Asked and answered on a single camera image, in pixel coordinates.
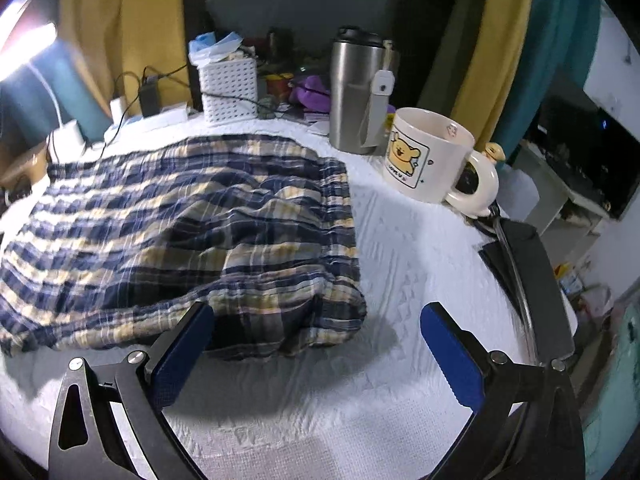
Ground grey strap with white tag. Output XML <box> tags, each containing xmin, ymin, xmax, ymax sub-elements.
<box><xmin>357</xmin><ymin>40</ymin><xmax>396</xmax><ymax>148</ymax></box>

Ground black charger brick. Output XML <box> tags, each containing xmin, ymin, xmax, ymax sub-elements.
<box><xmin>139</xmin><ymin>76</ymin><xmax>161</xmax><ymax>117</ymax></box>

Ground grey desk cabinet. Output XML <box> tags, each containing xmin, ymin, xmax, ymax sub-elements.
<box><xmin>500</xmin><ymin>145</ymin><xmax>611</xmax><ymax>236</ymax></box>

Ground purple cloth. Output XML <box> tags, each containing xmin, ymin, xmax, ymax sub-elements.
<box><xmin>289</xmin><ymin>75</ymin><xmax>332</xmax><ymax>113</ymax></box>

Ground black monitor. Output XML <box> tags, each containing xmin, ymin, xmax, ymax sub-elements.
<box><xmin>535</xmin><ymin>90</ymin><xmax>640</xmax><ymax>221</ymax></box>

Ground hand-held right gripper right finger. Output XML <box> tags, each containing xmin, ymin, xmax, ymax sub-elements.
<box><xmin>420</xmin><ymin>302</ymin><xmax>586</xmax><ymax>480</ymax></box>

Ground white woven plastic basket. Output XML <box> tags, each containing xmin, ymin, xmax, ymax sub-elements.
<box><xmin>199</xmin><ymin>57</ymin><xmax>260</xmax><ymax>125</ymax></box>

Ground white power strip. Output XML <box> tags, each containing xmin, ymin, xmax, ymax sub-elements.
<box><xmin>104</xmin><ymin>106</ymin><xmax>190</xmax><ymax>142</ymax></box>

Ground teal curtain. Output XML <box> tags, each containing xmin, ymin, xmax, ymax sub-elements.
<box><xmin>495</xmin><ymin>0</ymin><xmax>601</xmax><ymax>161</ymax></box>
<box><xmin>0</xmin><ymin>55</ymin><xmax>113</xmax><ymax>133</ymax></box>

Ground cream cartoon bear mug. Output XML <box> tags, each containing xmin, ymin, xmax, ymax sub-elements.
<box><xmin>382</xmin><ymin>106</ymin><xmax>505</xmax><ymax>217</ymax></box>

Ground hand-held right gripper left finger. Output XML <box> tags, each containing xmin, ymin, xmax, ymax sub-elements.
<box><xmin>47</xmin><ymin>301</ymin><xmax>216</xmax><ymax>480</ymax></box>

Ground white textured table cover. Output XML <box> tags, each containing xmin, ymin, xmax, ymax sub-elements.
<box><xmin>0</xmin><ymin>110</ymin><xmax>581</xmax><ymax>480</ymax></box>

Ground blue yellow plaid pants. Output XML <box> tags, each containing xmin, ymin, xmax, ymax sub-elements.
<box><xmin>0</xmin><ymin>133</ymin><xmax>368</xmax><ymax>361</ymax></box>

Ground blue face mask packet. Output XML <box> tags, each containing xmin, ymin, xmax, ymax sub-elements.
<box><xmin>189</xmin><ymin>31</ymin><xmax>246</xmax><ymax>66</ymax></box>

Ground stainless steel tumbler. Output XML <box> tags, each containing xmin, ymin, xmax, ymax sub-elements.
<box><xmin>328</xmin><ymin>26</ymin><xmax>401</xmax><ymax>156</ymax></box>

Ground black flat case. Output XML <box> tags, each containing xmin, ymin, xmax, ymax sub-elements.
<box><xmin>477</xmin><ymin>220</ymin><xmax>576</xmax><ymax>361</ymax></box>

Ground yellow curtain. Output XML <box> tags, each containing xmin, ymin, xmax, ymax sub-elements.
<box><xmin>420</xmin><ymin>0</ymin><xmax>536</xmax><ymax>146</ymax></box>
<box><xmin>60</xmin><ymin>0</ymin><xmax>196</xmax><ymax>111</ymax></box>

